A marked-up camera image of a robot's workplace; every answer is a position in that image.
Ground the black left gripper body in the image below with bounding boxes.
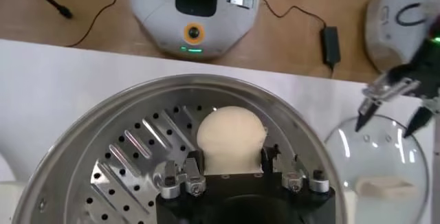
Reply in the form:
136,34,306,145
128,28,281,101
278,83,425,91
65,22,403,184
387,34,440,100

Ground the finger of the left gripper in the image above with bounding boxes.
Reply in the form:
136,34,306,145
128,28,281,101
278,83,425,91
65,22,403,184
404,96,440,139
355,74,421,133

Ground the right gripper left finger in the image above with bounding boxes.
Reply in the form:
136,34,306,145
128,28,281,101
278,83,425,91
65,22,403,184
153,149,208,201

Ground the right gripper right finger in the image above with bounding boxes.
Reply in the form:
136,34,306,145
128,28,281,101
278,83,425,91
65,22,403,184
260,144,331,194

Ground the white steamed baozi bun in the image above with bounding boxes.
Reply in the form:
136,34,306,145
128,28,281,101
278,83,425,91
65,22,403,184
196,105,268,175

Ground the round glass pot lid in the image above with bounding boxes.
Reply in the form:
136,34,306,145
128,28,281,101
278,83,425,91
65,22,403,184
324,114,430,224

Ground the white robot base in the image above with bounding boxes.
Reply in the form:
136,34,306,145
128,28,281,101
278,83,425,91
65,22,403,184
129,0,261,60

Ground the stainless steel steamer basket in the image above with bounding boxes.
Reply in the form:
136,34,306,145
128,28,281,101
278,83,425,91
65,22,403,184
12,73,347,224

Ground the black floor cable with adapter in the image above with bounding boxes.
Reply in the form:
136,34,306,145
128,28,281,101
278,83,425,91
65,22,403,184
259,0,342,71

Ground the thin black floor cable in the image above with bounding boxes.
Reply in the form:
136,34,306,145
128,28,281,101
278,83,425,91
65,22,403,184
67,0,118,48

